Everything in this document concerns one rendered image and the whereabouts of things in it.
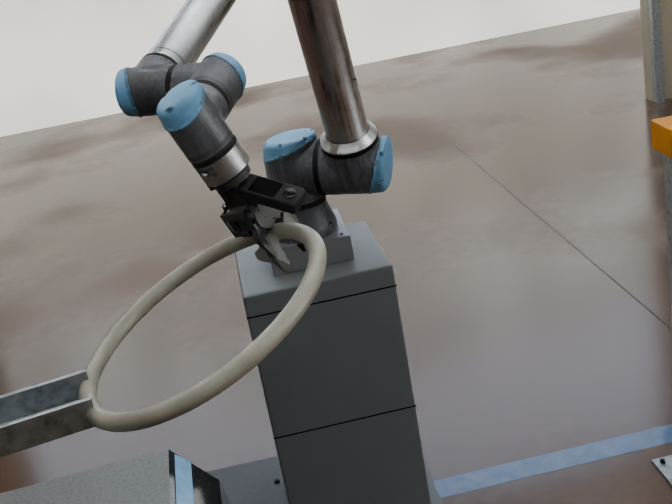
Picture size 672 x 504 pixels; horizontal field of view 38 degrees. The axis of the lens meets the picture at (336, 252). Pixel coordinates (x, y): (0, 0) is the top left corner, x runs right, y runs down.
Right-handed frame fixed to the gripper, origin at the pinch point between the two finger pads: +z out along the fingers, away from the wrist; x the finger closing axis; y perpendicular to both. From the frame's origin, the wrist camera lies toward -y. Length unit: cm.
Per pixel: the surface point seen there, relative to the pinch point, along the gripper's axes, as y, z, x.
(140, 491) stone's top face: 29, 20, 40
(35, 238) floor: 435, 104, -189
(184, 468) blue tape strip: 29.8, 25.9, 30.1
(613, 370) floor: 40, 163, -123
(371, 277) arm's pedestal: 39, 47, -49
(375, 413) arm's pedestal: 50, 82, -32
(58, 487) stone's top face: 46, 15, 45
